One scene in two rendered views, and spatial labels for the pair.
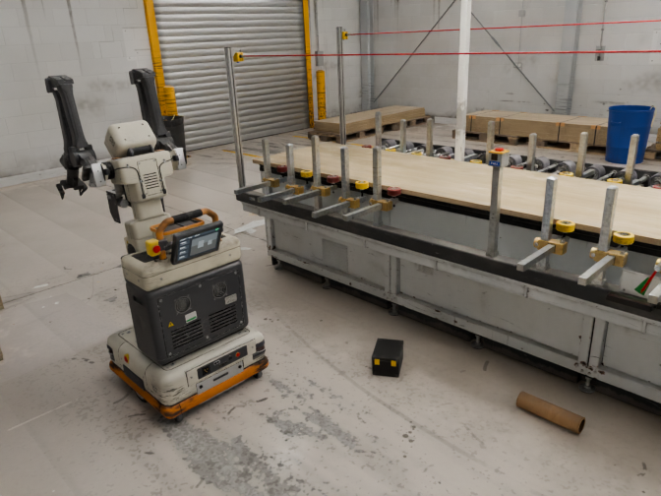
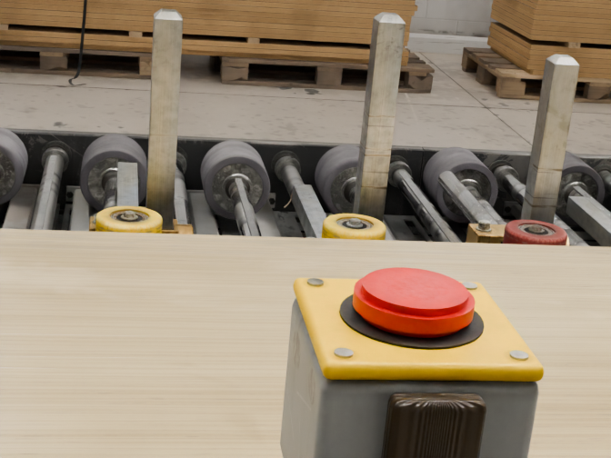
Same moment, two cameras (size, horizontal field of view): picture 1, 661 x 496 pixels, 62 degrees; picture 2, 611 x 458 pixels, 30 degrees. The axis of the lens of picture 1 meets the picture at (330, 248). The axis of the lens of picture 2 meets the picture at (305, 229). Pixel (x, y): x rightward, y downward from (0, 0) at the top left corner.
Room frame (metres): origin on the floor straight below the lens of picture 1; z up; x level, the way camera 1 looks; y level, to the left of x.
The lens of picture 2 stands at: (2.34, -0.49, 1.37)
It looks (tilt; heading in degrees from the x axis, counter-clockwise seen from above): 19 degrees down; 304
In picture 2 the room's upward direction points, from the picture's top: 5 degrees clockwise
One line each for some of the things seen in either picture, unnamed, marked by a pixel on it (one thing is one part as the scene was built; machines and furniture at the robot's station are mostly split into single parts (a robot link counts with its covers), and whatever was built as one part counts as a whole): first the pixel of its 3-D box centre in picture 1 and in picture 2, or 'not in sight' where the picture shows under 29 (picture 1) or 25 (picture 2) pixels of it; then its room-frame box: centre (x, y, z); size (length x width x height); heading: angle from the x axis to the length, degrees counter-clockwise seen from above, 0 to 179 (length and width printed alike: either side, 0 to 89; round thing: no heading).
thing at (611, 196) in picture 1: (604, 241); not in sight; (2.13, -1.15, 0.89); 0.04 x 0.04 x 0.48; 44
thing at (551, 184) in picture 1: (547, 228); not in sight; (2.31, -0.98, 0.90); 0.04 x 0.04 x 0.48; 44
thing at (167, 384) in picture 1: (186, 351); not in sight; (2.62, 0.82, 0.16); 0.67 x 0.64 x 0.25; 44
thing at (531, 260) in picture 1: (544, 252); not in sight; (2.22, -0.93, 0.82); 0.43 x 0.03 x 0.04; 134
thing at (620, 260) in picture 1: (608, 256); not in sight; (2.12, -1.17, 0.83); 0.14 x 0.06 x 0.05; 44
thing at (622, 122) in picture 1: (629, 133); not in sight; (7.26, -4.02, 0.36); 0.59 x 0.57 x 0.73; 134
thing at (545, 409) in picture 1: (549, 411); not in sight; (2.13, -1.00, 0.04); 0.30 x 0.08 x 0.08; 44
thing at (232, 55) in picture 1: (240, 121); not in sight; (4.00, 0.60, 1.20); 0.15 x 0.12 x 1.00; 44
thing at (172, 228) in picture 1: (178, 234); not in sight; (2.54, 0.74, 0.87); 0.23 x 0.15 x 0.11; 134
